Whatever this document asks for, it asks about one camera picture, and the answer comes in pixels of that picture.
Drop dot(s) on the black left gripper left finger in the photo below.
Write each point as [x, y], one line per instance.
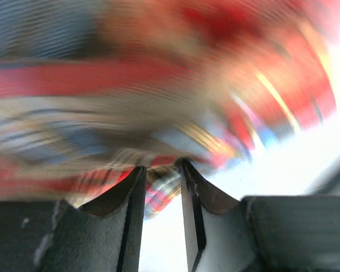
[102, 235]

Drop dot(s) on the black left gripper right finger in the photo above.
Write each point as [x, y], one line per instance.
[257, 233]

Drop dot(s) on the brown red plaid shirt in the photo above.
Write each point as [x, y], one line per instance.
[91, 89]

